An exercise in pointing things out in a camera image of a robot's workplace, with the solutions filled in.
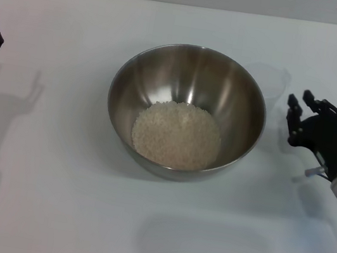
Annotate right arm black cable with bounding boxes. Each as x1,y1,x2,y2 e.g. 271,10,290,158
291,149,335,188

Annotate white rice grains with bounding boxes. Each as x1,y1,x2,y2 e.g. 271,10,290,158
126,94,228,176

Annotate clear plastic measuring cup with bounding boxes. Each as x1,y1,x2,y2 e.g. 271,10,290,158
246,61,295,107

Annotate stainless steel mixing bowl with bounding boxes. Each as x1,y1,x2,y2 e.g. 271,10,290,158
96,32,276,194

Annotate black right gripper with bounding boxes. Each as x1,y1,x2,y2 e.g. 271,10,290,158
276,86,337,185

